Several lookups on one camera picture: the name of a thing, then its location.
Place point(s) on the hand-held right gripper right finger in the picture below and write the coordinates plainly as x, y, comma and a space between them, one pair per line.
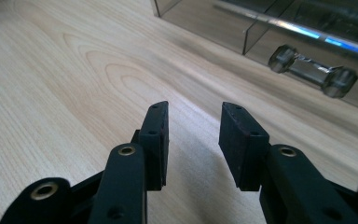
245, 149

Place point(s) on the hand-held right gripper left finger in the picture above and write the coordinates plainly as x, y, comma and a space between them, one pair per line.
155, 146

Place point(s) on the smoked acrylic drawer box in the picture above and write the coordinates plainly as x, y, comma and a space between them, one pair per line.
295, 40

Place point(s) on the small silver dumbbell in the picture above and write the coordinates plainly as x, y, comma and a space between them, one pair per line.
312, 71

